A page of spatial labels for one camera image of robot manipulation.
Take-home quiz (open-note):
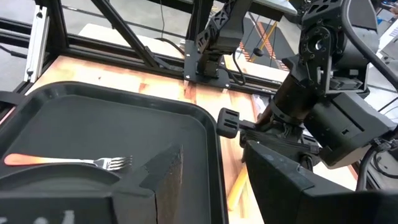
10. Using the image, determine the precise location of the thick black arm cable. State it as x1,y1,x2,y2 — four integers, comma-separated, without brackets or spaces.
340,0,398,91

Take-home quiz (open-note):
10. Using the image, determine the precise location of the yellow floor cable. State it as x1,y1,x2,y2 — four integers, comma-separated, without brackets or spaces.
248,20,279,63

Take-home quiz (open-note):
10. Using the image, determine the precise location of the spoon with orange handle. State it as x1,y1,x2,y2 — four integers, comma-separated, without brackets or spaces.
226,166,249,212

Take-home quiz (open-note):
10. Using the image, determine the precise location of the fork with orange handle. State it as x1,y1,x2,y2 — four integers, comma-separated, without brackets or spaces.
3,152,134,172

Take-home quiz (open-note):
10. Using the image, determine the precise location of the black plastic tray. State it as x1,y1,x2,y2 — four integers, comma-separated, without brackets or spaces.
0,81,230,224

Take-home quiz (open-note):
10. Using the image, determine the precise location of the white metal bracket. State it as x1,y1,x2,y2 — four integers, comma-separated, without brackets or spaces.
24,4,50,84

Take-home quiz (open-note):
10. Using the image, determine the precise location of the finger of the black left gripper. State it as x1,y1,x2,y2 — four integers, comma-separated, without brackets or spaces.
216,107,258,139

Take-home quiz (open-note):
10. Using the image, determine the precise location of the black round plate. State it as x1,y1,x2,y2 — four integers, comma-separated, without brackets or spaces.
0,164,121,200

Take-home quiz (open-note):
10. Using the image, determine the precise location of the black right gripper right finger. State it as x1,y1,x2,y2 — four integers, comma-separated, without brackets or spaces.
244,139,398,224

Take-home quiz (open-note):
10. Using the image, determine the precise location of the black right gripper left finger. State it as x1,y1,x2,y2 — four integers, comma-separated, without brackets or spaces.
111,144,185,224

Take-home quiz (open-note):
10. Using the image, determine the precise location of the black aluminium rig frame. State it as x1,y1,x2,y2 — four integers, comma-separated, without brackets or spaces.
0,0,299,97

